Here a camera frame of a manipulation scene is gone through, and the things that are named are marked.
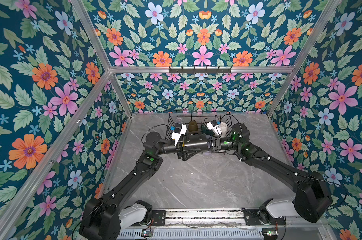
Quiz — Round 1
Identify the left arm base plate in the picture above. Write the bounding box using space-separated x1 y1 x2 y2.
132 210 167 228

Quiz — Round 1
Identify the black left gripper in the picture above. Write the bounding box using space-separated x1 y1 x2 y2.
155 130 201 162

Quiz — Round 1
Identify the olive green glass cup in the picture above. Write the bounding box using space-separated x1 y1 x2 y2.
188 120 199 133

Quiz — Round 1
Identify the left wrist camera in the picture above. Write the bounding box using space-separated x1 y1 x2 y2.
171 123 187 146

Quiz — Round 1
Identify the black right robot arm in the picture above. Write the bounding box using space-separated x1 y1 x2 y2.
206 123 333 225

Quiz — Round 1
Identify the black hook rail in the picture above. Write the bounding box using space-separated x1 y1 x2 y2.
168 66 232 75

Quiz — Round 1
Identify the black wire dish rack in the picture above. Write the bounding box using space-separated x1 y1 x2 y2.
166 110 236 140

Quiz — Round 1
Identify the clear glass cup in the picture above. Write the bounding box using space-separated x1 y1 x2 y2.
175 118 184 127

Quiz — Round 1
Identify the green mug cream interior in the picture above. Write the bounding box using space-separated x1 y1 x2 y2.
201 125 215 136

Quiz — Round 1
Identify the aluminium front rail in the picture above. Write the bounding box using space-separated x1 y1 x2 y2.
114 207 328 229

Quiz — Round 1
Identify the white faceted mug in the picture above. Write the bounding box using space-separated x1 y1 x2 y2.
220 122 228 137

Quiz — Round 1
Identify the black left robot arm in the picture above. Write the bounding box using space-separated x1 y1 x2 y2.
79 132 212 240

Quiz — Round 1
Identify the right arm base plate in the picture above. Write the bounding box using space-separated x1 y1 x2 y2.
241 208 286 226

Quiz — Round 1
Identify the black mug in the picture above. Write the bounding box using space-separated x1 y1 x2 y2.
183 132 210 153

